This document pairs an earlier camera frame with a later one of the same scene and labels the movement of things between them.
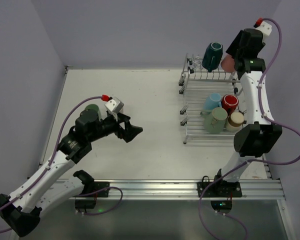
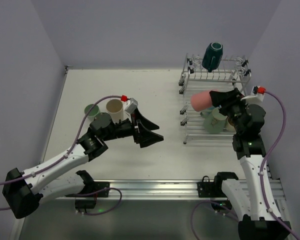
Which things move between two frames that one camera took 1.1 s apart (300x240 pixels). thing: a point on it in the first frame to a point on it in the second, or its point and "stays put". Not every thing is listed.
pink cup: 227,63 to 201,100
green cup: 92,106 stays put
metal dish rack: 196,84 stays put
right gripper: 233,46 to 231,105
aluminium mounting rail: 174,189 stays put
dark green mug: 213,54 stays put
